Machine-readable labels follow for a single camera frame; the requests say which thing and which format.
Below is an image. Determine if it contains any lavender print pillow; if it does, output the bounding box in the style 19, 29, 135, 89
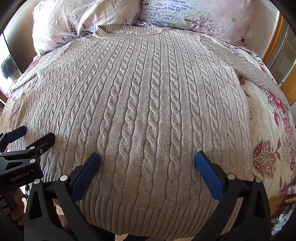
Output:
135, 0, 258, 45

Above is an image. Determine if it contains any beige cable-knit sweater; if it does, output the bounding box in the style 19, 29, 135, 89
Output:
6, 24, 290, 240

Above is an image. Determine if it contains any person's left hand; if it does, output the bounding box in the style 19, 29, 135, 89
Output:
4, 188, 25, 226

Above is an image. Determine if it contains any pink floral pillow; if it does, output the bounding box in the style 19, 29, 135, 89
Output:
32, 1, 140, 55

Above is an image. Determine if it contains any floral bed quilt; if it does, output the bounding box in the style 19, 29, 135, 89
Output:
0, 34, 296, 209

